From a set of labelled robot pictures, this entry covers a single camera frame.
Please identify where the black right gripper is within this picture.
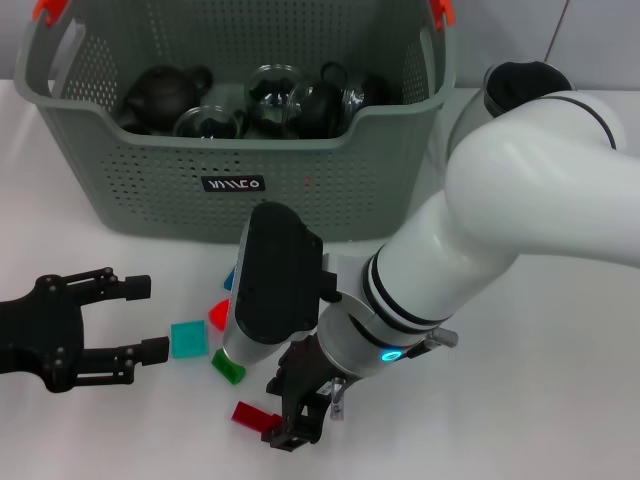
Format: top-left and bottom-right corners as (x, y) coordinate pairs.
(259, 334), (352, 451)

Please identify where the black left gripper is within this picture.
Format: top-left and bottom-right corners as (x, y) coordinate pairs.
(0, 267), (170, 395)

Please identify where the dark red long brick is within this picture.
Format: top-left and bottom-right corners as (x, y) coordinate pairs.
(230, 400), (282, 434)

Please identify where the teal building brick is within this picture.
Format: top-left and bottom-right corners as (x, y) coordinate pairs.
(169, 319), (209, 359)

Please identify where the red sloped building brick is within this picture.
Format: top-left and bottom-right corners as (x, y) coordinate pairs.
(208, 298), (231, 332)

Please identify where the grey-green perforated storage bin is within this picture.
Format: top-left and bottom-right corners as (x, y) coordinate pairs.
(13, 0), (456, 245)

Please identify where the green building brick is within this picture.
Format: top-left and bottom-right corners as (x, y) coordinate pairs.
(210, 349), (248, 386)

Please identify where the black clay teapot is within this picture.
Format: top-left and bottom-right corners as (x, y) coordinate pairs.
(119, 64), (215, 135)

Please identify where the orange bin handle clip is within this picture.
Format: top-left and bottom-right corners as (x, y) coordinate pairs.
(30, 0), (69, 26)
(428, 0), (456, 32)

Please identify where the glass pitcher with black handle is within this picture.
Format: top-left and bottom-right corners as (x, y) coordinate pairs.
(447, 60), (576, 156)

